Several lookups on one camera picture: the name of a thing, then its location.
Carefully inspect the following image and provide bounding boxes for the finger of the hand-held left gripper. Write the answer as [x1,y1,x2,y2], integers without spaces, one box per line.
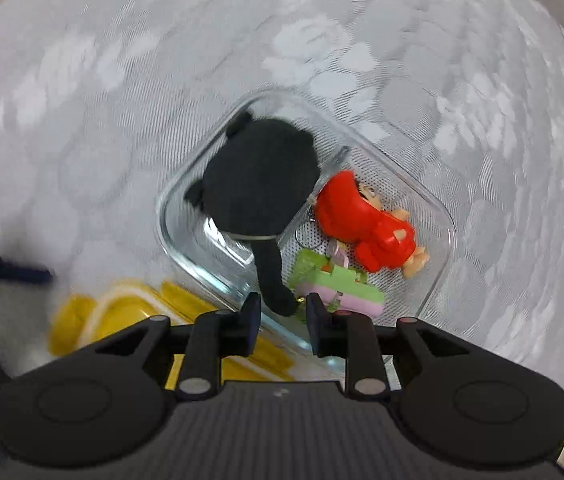
[0,234,57,291]

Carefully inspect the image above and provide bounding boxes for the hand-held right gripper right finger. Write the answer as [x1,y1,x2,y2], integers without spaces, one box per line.
[305,292,470,402]

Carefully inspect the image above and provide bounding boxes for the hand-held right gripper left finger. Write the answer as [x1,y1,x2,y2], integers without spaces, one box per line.
[79,291,263,402]

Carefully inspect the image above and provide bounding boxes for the green toy keychain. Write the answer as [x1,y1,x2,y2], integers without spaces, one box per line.
[289,240,387,321]

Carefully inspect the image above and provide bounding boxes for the yellow plastic container lid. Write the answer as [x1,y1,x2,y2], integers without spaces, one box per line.
[49,280,295,391]

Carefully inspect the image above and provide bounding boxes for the red figure keychain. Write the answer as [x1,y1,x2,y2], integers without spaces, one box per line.
[294,170,431,278]

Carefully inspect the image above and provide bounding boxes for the black plush toy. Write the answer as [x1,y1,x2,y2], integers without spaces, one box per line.
[184,110,320,318]

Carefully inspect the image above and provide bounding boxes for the clear glass divided container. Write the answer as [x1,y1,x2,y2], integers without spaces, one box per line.
[156,87,455,376]

